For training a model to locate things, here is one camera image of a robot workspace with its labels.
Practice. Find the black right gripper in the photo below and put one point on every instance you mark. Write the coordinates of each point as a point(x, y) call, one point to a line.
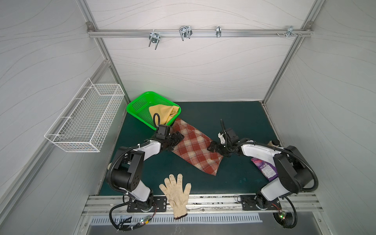
point(219, 147)

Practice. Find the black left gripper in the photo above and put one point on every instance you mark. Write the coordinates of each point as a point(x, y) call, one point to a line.
point(176, 140)

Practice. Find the red plaid skirt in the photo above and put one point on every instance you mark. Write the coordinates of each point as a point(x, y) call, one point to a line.
point(194, 148)

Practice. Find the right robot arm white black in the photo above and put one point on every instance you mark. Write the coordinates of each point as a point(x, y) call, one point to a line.
point(294, 174)

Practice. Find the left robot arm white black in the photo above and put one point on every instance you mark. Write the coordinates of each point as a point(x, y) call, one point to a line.
point(125, 172)

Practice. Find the yellow tan skirt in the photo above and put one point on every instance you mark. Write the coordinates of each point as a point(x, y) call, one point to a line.
point(162, 114)

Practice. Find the green plastic basket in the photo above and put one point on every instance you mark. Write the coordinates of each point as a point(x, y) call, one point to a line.
point(139, 108)

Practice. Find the white knit work glove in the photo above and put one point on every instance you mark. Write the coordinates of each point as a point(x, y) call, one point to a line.
point(176, 195)

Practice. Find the purple snack packet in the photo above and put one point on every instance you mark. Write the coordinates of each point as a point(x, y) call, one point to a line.
point(267, 169)

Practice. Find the small beige bottle black cap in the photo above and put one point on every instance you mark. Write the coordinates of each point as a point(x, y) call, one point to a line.
point(274, 143)

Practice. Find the metal u-bolt hook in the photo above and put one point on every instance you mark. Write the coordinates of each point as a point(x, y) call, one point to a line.
point(154, 38)
point(185, 32)

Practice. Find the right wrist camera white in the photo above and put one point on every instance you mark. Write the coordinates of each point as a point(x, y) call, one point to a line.
point(222, 137)

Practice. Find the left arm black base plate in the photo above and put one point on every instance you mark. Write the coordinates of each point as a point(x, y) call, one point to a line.
point(152, 204)

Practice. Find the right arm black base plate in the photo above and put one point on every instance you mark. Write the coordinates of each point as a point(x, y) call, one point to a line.
point(249, 202)

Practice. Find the white wire basket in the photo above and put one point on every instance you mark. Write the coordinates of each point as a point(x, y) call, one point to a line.
point(85, 122)

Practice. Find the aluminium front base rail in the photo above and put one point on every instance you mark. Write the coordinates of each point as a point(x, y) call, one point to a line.
point(212, 203)

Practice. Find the aluminium cross rail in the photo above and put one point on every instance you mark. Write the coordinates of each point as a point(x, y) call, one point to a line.
point(197, 33)

